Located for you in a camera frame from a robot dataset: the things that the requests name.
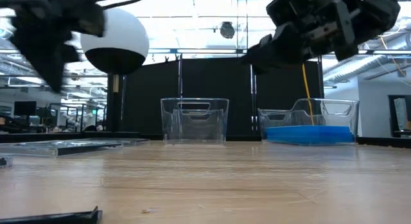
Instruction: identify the white globe lamp black base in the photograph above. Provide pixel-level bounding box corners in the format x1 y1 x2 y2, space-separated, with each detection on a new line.
80 7 150 140

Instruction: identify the clear reflective jewel case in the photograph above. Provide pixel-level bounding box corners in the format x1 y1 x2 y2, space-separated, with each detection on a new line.
0 154 13 169

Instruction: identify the black computer monitor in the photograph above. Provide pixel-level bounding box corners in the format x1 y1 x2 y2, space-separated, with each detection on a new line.
13 100 37 117

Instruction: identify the clear plastic storage bin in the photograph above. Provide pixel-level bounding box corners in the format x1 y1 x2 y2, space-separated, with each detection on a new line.
258 98 360 145
160 98 230 145

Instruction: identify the clear jewel case black tray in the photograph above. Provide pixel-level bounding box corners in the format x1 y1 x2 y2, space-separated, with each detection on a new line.
75 137 151 147
0 139 125 158

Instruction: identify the black aluminium table frame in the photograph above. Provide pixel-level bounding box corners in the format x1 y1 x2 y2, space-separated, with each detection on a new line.
0 130 411 148

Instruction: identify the black partition curtain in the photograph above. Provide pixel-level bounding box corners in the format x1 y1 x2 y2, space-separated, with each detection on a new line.
107 52 324 142

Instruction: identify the yellow cable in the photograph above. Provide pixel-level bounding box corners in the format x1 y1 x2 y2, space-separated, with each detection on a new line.
301 62 316 126

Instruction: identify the blue plastic disc case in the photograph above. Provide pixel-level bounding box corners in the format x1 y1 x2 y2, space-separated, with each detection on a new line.
266 125 351 134
265 130 354 139
265 136 355 145

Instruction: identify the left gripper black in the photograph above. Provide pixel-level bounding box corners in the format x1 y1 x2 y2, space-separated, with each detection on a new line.
0 0 105 93

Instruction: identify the black plastic strip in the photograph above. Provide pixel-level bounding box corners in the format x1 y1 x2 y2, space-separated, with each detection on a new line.
0 206 103 224

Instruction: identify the black ceiling dome device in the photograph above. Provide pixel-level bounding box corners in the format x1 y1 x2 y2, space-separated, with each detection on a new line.
219 21 236 40

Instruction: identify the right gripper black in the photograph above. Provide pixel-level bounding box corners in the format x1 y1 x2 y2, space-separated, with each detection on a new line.
240 0 359 74

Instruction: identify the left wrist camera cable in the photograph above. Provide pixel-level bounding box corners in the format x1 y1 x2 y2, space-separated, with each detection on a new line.
92 0 150 10

